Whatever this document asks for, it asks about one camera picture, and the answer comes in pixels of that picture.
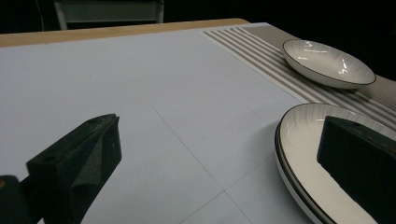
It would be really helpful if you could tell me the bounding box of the white table cover sheet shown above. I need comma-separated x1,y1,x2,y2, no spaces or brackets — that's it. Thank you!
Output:
0,21,312,224

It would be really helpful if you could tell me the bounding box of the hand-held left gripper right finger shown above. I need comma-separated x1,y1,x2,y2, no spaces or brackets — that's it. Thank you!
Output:
316,115,396,224

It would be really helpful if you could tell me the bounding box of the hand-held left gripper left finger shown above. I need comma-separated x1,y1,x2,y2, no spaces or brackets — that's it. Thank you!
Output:
25,113,122,224

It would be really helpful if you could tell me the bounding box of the thin cable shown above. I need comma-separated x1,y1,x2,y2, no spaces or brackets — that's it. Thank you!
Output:
34,0,45,32

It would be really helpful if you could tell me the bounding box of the white dark-rimmed plate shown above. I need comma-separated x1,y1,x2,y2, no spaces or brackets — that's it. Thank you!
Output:
282,38,377,91
274,122,337,224
277,103,396,224

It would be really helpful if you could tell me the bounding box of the striped woven placemat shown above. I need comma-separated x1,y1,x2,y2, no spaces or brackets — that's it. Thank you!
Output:
200,25,396,132

